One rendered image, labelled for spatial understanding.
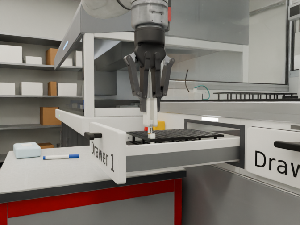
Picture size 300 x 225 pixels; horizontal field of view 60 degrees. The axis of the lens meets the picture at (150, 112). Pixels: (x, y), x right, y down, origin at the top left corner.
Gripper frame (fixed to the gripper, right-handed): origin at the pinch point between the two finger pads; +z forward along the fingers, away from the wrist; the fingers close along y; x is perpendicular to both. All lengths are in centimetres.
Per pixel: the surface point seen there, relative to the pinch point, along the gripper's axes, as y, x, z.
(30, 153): -28, 58, 18
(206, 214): 22.7, 7.5, 33.2
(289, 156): 21.1, -22.5, 8.7
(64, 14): 28, 429, -157
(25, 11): -35, 422, -152
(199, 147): 10.5, -6.3, 8.7
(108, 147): -10.9, -0.6, 7.8
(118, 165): -10.8, -8.1, 10.4
